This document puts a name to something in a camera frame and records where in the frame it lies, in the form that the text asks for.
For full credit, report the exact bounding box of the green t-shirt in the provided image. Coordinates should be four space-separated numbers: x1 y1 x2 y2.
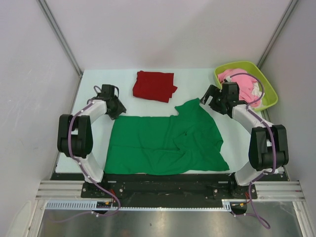
104 98 230 175

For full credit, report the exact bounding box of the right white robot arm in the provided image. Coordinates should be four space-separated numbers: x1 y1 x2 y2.
200 82 289 198

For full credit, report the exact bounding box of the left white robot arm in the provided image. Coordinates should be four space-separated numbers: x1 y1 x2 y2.
57 84 126 198

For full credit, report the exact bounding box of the pink t-shirt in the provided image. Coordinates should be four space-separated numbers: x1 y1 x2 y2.
217 69 257 103

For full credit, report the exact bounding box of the white t-shirt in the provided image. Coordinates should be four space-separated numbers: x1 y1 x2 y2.
251 82 264 99

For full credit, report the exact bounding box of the lime green plastic basket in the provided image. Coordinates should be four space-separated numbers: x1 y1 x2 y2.
214 61 278 112

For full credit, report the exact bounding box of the folded red t-shirt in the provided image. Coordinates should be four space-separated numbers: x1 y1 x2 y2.
132 71 178 103

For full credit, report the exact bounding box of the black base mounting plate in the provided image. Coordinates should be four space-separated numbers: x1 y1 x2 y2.
50 172 289 208

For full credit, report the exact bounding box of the aluminium frame rail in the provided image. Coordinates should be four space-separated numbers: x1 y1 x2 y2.
36 180 316 237

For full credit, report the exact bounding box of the left aluminium corner post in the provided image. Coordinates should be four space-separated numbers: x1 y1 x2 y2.
36 0 83 78

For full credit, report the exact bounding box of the aluminium corner post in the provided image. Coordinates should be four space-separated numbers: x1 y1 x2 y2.
256 0 301 69
36 0 83 78

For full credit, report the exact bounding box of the right aluminium corner post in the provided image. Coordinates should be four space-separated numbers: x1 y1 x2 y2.
256 0 301 69

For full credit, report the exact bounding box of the slotted cable duct rail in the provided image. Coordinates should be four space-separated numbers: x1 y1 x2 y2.
46 200 250 212

